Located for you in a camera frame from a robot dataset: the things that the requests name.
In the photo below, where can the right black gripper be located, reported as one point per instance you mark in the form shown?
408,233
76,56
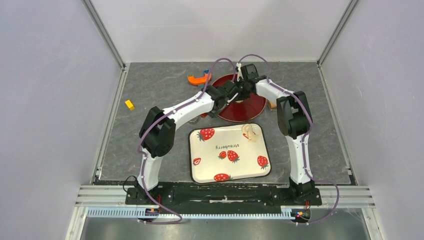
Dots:
245,97

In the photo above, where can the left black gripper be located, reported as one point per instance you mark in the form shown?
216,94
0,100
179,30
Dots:
213,114

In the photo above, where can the wooden dough roller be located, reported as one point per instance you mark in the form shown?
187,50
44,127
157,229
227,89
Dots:
272,106

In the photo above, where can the torn off dough scrap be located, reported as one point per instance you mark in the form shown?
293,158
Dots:
248,133

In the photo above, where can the strawberry pattern tray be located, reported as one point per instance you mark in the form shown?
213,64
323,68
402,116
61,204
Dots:
221,154

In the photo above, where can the small metal cup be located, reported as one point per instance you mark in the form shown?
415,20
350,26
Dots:
193,121

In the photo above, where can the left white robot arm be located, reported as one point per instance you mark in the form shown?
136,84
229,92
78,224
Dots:
157,134

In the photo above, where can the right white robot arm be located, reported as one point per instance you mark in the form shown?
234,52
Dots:
293,119

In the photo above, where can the red round plate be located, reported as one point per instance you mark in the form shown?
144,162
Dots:
243,110

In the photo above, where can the orange U-shaped toy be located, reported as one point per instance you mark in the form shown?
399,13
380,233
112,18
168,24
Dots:
198,81

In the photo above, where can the yellow block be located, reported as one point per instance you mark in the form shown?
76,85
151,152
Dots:
129,105

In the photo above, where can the white toothed cable strip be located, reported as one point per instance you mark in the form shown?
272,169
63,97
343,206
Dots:
143,213

